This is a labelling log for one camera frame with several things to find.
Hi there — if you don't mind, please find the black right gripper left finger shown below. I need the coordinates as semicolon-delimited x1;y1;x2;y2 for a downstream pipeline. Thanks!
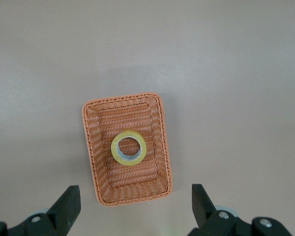
0;185;82;236

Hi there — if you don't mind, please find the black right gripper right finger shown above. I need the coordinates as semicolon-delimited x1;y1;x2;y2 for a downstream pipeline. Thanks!
188;183;294;236

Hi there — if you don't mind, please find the yellowish clear tape roll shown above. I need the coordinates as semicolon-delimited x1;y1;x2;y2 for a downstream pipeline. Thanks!
110;128;148;167

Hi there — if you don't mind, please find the brown wicker basket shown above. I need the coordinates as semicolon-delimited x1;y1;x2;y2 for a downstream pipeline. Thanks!
82;91;174;207

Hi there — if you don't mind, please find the brown table cover sheet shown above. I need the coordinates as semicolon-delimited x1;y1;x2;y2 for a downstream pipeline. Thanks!
0;0;295;236

